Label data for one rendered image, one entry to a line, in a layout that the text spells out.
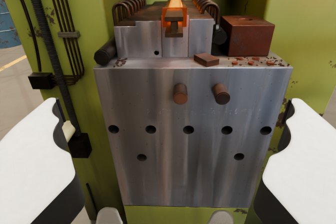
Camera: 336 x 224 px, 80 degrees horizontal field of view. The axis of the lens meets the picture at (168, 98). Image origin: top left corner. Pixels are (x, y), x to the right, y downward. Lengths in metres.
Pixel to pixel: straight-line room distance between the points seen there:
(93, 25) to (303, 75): 0.61
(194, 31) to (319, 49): 0.39
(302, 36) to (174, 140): 0.44
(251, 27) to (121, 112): 0.32
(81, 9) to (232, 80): 0.42
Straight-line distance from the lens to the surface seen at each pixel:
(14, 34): 5.01
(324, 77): 0.75
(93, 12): 0.60
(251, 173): 0.60
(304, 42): 0.67
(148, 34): 0.43
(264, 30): 0.46
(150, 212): 0.72
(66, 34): 0.63
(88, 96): 0.71
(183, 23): 0.41
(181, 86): 0.39
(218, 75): 0.40
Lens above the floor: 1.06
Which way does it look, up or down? 30 degrees down
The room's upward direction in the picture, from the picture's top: 1 degrees counter-clockwise
